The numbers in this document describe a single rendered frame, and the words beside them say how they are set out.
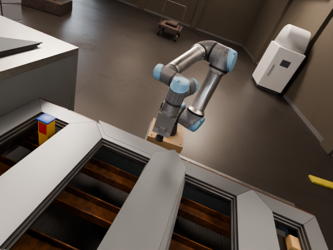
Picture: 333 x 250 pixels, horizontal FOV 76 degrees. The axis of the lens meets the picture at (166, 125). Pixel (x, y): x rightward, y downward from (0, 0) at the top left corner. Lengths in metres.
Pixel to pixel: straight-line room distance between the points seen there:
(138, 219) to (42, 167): 0.42
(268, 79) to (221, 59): 4.99
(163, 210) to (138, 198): 0.11
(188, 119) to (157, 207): 0.62
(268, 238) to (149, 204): 0.51
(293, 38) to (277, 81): 1.02
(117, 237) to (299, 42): 5.97
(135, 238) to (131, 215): 0.08
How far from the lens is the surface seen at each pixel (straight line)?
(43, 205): 0.88
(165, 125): 0.95
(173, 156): 1.11
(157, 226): 0.85
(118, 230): 0.81
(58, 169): 0.95
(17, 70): 1.22
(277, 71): 6.19
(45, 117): 1.14
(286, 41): 6.16
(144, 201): 0.89
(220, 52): 1.26
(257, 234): 1.05
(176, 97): 0.88
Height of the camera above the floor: 1.57
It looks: 33 degrees down
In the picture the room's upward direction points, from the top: 21 degrees clockwise
